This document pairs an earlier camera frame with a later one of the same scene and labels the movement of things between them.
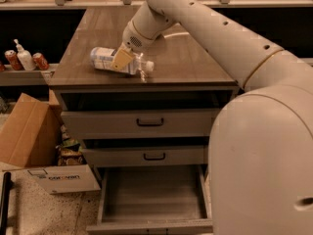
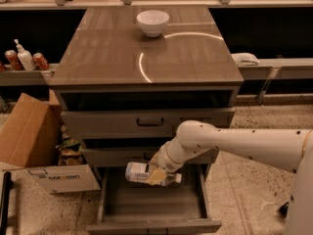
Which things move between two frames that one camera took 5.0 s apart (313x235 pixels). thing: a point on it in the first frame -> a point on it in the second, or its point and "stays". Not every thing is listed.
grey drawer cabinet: [148, 140] stays
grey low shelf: [10, 76] stays
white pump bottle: [24, 57] stays
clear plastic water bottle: [102, 58] -> [138, 171]
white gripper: [136, 39] -> [165, 164]
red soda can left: [13, 59] stays
